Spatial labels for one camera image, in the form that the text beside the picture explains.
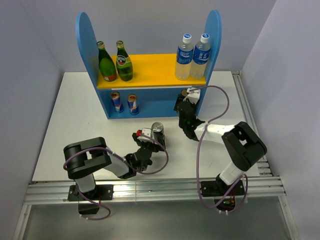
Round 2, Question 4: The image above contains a black can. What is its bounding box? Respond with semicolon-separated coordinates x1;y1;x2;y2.
180;88;189;99
151;122;166;147

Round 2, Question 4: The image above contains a Red Bull can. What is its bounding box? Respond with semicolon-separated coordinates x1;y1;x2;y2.
127;93;139;115
110;91;124;113

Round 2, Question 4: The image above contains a green glass bottle orange label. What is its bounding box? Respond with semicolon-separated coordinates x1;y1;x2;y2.
96;41;117;82

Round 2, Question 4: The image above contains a black can front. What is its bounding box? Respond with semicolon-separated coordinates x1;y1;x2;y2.
180;88;189;99

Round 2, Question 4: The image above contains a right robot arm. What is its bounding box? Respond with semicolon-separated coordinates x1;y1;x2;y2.
174;88;267;195

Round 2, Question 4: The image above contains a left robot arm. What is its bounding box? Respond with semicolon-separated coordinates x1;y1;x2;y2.
63;129;166;200

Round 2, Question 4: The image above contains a blue and yellow shelf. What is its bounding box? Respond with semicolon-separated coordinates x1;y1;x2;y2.
75;10;222;119

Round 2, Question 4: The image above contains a clear bottle blue label left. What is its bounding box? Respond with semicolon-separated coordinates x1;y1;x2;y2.
175;33;194;80

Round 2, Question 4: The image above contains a clear bottle blue label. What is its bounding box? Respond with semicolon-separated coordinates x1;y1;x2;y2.
175;33;194;80
189;33;211;80

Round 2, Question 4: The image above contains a clear bottle blue label right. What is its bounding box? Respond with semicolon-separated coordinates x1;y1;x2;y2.
189;33;211;80

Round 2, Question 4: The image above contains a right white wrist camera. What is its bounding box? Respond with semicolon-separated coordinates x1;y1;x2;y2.
183;87;201;104

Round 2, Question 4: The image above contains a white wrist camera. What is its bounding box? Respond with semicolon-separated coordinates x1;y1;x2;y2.
136;128;152;142
183;87;201;104

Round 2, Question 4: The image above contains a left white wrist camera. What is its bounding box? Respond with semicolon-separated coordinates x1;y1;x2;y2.
136;128;152;142

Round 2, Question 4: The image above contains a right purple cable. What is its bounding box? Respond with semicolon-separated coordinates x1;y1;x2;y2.
189;85;248;210

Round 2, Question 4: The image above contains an aluminium front rail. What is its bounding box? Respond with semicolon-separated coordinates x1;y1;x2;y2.
23;176;286;205

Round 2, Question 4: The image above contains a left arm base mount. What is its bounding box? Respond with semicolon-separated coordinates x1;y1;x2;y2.
67;184;114;216

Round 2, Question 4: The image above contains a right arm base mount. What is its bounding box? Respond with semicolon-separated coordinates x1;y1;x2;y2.
200;179;248;215

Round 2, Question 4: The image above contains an aluminium side rail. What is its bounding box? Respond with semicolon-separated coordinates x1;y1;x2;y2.
231;71;273;177

